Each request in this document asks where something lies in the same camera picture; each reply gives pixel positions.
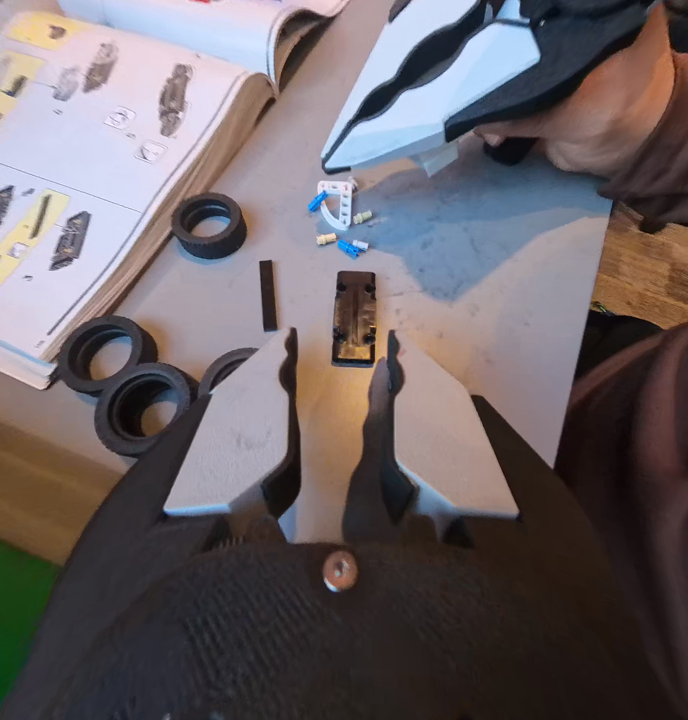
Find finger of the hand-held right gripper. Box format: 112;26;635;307
323;18;543;174
321;0;494;164

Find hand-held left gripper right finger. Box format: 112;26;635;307
384;330;520;521

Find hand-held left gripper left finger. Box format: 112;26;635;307
164;328;301;518

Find black panel piece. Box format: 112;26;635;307
330;270;379;369
259;259;279;333

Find white holed frame piece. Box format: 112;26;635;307
316;179;355;232

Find green plastic bin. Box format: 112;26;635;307
0;530;61;720

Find person's right forearm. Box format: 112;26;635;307
597;0;688;235

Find person's right hand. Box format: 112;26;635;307
473;11;676;186

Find black rubber tyre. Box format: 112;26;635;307
171;192;248;261
56;314;158;395
197;346;261;398
94;362;199;458

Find person's black trousers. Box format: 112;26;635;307
573;308;661;384

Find person's brown hoodie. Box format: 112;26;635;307
554;319;688;720

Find open instruction booklet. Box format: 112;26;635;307
0;0;351;392

